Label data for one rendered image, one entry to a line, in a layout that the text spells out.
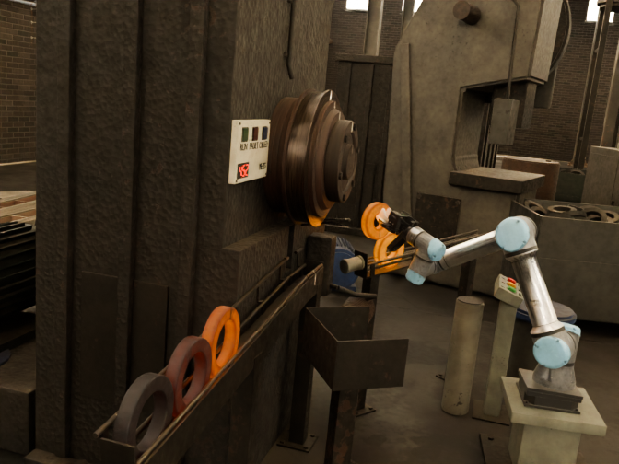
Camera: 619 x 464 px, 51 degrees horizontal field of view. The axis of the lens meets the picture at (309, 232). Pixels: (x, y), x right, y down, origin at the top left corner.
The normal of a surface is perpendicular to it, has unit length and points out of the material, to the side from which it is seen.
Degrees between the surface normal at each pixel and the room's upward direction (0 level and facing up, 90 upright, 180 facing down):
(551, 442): 90
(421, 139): 90
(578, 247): 90
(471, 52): 90
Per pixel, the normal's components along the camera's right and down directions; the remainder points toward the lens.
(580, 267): -0.03, 0.20
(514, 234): -0.55, -0.05
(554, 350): -0.48, 0.20
